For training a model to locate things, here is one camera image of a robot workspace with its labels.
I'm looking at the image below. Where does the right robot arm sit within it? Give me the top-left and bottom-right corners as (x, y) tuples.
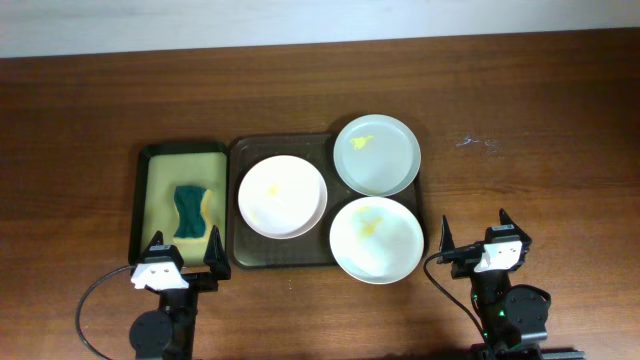
(433, 209), (586, 360)

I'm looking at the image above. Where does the green and yellow sponge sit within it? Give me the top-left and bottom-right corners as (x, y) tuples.
(173, 185), (213, 243)

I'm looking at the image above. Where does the yellow foam pad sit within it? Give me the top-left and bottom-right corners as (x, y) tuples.
(138, 152), (227, 267)

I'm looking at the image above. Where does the white plate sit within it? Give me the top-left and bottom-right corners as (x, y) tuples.
(237, 155), (328, 239)
(329, 197), (425, 285)

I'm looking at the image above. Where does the small black tray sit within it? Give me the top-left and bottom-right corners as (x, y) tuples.
(128, 141), (230, 265)

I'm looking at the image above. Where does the large dark brown tray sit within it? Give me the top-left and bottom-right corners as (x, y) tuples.
(225, 133), (361, 269)

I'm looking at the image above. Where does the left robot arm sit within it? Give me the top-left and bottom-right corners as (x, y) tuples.
(129, 227), (231, 360)

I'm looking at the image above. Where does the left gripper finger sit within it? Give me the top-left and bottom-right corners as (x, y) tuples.
(137, 231), (184, 268)
(203, 225), (231, 280)

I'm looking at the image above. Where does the pale grey plate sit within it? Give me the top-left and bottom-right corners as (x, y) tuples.
(333, 114), (421, 197)

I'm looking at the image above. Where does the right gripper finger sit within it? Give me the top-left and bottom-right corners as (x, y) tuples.
(439, 215), (455, 256)
(484, 208), (532, 250)

